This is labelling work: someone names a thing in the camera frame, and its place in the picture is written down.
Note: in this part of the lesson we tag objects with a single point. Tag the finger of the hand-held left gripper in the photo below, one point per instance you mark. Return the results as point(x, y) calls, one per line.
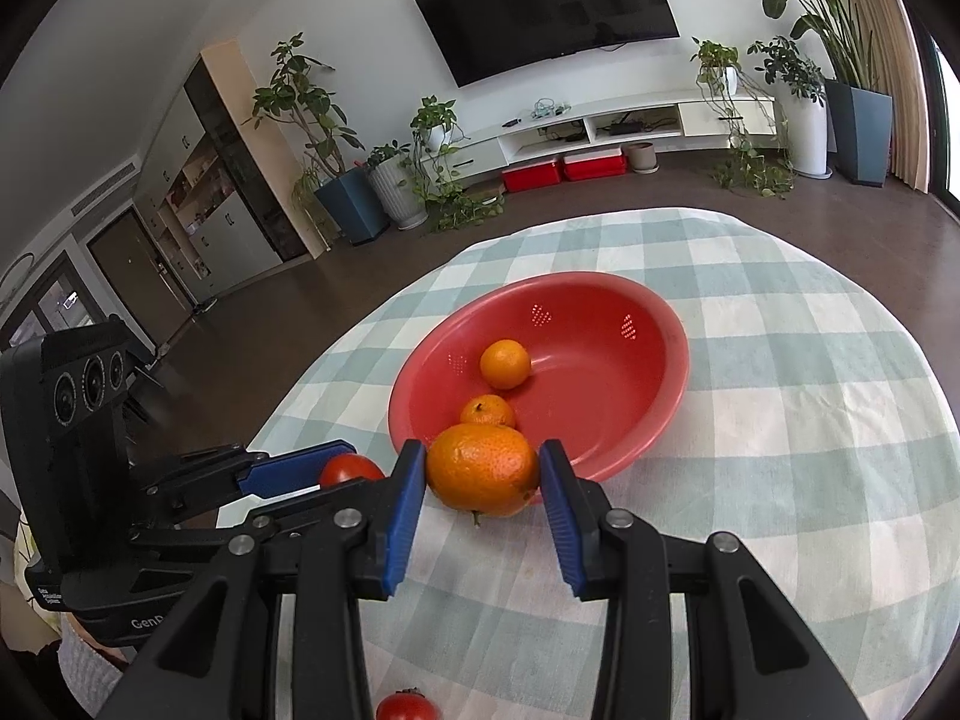
point(315, 501)
point(300, 469)

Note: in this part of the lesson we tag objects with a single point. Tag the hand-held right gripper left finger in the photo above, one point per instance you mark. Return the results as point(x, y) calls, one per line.
point(401, 517)

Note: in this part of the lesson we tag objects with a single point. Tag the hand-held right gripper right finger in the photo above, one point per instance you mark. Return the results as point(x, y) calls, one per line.
point(562, 525)

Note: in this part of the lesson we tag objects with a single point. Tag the orange with stem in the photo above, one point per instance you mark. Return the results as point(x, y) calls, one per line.
point(487, 414)

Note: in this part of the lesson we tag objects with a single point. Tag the red plastic colander bowl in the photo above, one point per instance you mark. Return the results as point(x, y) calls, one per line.
point(600, 390)

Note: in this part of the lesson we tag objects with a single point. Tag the red tomato with green calyx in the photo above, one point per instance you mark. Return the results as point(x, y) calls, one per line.
point(407, 709)

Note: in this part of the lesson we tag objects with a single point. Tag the person's left forearm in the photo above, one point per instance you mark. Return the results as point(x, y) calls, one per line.
point(82, 671)

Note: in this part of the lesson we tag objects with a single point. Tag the white floral tablecloth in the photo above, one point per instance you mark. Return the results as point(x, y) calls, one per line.
point(30, 570)

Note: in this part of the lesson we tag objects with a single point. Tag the brown entry door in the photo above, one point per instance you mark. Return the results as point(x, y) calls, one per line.
point(142, 270)

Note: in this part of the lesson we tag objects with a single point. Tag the green checked tablecloth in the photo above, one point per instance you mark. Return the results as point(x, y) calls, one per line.
point(787, 405)

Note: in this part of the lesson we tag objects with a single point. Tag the tall leafy plant blue pot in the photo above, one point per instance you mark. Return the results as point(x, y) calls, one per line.
point(349, 202)

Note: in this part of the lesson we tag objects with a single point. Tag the plant in white ribbed pot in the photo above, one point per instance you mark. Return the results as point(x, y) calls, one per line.
point(397, 195)

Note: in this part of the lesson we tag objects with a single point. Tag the red storage box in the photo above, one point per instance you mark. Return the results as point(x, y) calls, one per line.
point(594, 163)
point(531, 175)

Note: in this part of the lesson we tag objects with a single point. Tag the trailing pothos with floor vines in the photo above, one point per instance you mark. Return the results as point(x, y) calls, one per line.
point(435, 124)

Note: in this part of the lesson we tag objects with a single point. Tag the small beige empty pot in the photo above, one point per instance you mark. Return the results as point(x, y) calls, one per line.
point(642, 157)

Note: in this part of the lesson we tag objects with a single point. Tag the black set-top box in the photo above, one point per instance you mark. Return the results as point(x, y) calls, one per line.
point(626, 127)

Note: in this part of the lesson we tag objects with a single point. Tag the white television cabinet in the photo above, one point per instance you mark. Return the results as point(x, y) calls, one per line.
point(705, 120)

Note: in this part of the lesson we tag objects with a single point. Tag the bushy plant tall white pot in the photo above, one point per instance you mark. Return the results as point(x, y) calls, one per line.
point(806, 135)

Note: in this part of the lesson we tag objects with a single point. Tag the trailing pothos in white pot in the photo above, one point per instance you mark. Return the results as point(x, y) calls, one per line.
point(720, 64)

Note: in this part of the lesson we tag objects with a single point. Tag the large-leaf plant grey-blue pot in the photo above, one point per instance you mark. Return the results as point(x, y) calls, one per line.
point(862, 131)

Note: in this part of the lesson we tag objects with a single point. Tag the black framed glass door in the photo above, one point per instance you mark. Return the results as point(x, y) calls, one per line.
point(941, 127)

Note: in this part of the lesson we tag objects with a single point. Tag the beige curtain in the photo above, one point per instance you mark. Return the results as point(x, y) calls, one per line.
point(892, 75)

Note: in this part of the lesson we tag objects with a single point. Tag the tall wooden wall cabinet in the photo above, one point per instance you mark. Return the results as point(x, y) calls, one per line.
point(225, 187)

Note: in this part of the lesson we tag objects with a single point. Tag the black wall television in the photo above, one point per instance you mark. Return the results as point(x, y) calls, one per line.
point(540, 7)

